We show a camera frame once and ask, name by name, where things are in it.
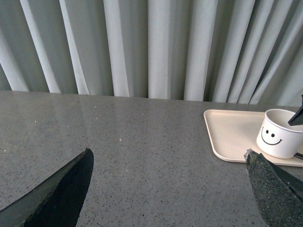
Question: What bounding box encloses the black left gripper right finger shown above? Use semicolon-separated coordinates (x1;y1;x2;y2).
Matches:
244;149;303;227

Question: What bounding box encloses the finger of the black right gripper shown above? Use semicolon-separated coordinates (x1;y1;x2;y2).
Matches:
288;95;303;126

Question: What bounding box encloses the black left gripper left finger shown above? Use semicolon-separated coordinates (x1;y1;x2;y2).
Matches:
0;148;94;227

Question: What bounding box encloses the white smiley mug black handle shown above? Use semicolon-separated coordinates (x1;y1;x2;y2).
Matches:
256;109;303;159

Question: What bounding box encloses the beige rectangular plastic tray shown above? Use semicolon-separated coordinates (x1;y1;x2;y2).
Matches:
204;109;303;167

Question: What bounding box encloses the white pleated curtain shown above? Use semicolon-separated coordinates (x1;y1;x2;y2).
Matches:
0;0;303;106

